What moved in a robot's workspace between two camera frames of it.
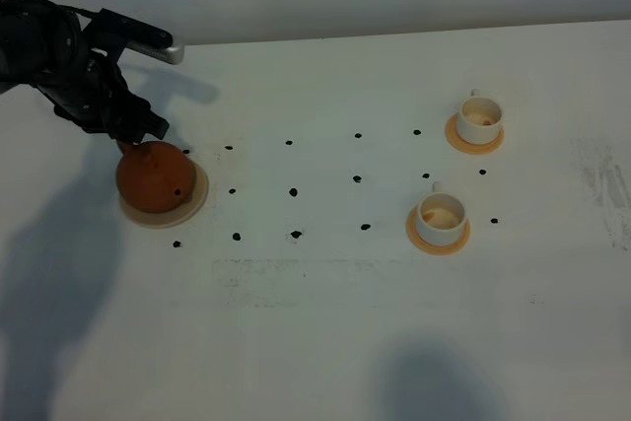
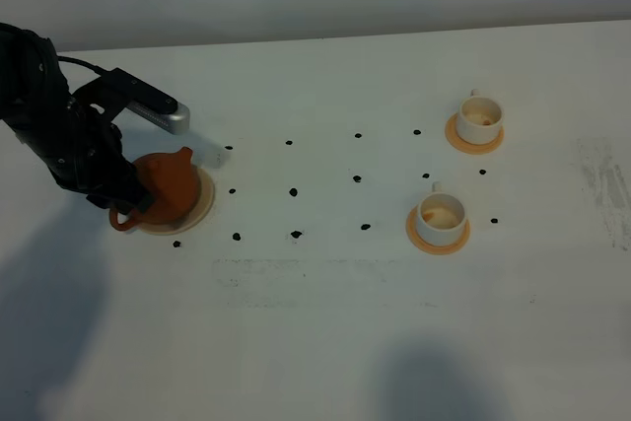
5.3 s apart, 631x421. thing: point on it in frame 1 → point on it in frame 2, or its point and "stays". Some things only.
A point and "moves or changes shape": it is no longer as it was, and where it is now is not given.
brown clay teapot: (155, 177) moves or changes shape
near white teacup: (441, 218) stays
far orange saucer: (455, 140) stays
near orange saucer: (414, 235) stays
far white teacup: (479, 119) stays
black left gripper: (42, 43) → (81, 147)
